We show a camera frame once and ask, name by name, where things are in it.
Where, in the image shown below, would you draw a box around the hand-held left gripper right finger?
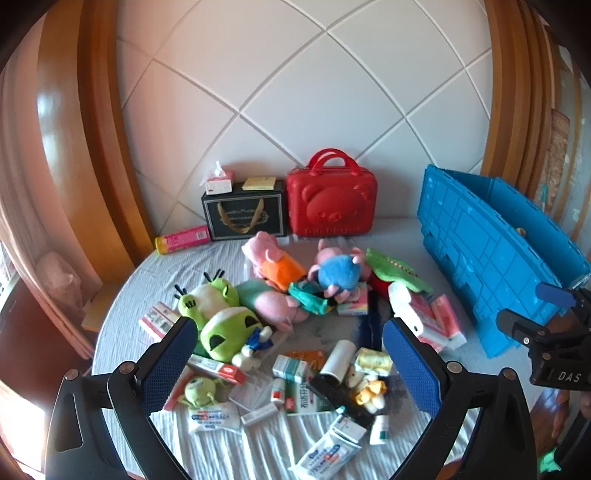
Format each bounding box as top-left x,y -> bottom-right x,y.
382,316 -> 539,480

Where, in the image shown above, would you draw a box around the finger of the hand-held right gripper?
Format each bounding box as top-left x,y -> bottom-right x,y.
496,308 -> 546,348
536,274 -> 591,319

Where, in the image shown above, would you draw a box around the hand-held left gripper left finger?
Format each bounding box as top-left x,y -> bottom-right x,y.
44,316 -> 199,480

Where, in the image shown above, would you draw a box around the duck plush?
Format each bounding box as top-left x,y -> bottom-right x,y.
346,364 -> 387,415

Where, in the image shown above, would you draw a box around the pink floral tissue pack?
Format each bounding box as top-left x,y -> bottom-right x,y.
431,294 -> 467,348
408,295 -> 452,354

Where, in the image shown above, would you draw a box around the blue plastic crate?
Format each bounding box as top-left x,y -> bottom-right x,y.
417,164 -> 586,359

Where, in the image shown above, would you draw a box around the yellow packet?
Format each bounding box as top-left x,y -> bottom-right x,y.
355,348 -> 393,376

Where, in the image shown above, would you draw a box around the small green monster plush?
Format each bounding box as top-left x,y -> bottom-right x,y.
183,376 -> 223,410

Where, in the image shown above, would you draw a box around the long red white box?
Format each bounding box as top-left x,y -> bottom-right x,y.
187,353 -> 249,385

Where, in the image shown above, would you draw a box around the dark blue jeans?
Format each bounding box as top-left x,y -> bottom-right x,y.
355,299 -> 394,352

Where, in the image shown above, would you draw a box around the green frog plush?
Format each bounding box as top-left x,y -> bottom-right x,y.
173,271 -> 265,364

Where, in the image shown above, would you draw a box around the white wet wipes pack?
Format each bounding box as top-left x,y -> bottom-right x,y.
188,401 -> 244,435

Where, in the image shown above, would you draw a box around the white bag roll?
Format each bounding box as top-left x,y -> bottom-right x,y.
320,339 -> 356,385

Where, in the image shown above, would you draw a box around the black packet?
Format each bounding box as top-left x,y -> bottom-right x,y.
308,373 -> 376,428

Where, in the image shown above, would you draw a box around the rainbow striped tissue pack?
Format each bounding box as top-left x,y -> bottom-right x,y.
337,282 -> 369,316

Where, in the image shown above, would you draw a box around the wooden bedside table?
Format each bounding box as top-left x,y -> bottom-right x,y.
82,285 -> 122,332

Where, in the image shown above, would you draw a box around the green crocodile plush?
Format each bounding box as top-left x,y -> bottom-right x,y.
366,248 -> 434,295

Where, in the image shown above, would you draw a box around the orange medicine box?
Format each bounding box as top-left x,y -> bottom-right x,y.
283,350 -> 327,371

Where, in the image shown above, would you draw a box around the large green white medicine box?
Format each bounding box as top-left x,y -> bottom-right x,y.
283,377 -> 334,417

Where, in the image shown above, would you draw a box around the pig plush blue body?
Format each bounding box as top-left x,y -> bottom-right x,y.
308,239 -> 368,299

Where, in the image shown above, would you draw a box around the blue white wipes pack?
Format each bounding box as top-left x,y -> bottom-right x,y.
288,424 -> 369,480

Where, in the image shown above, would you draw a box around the small green white medicine box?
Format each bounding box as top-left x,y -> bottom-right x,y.
272,354 -> 310,382

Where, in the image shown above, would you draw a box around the pig plush teal dress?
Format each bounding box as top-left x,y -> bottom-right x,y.
235,279 -> 311,332

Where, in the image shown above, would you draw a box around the teal snack packet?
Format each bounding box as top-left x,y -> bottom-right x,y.
288,281 -> 341,315

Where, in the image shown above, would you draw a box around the pink cylindrical packet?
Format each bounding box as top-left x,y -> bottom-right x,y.
154,224 -> 211,255

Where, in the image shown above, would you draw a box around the pink plastic bag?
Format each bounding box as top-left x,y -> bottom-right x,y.
36,251 -> 78,302

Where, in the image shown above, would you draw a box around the pig plush orange dress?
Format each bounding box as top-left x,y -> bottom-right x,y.
241,231 -> 308,290

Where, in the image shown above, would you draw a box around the black gift box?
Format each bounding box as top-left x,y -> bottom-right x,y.
201,181 -> 290,242

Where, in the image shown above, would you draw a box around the red bear suitcase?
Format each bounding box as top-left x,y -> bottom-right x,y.
284,148 -> 380,239

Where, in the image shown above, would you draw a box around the white red tissue box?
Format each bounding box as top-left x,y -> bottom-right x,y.
205,161 -> 235,195

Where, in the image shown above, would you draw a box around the pink curtain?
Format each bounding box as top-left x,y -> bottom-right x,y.
0,92 -> 90,358

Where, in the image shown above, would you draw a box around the white padded headboard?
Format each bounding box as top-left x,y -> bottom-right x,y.
37,0 -> 555,259

